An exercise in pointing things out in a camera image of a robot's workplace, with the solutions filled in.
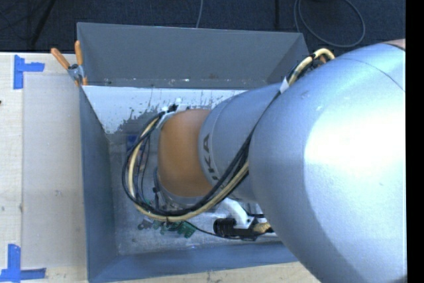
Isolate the pale flat board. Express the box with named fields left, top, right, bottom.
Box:
left=21, top=71, right=88, bottom=272

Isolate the grey metal bin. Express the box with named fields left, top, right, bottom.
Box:
left=76, top=22, right=311, bottom=283

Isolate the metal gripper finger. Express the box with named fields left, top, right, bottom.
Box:
left=136, top=218, right=158, bottom=232

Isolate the black cylinder on white bracket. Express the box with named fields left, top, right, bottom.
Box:
left=213, top=198, right=276, bottom=242

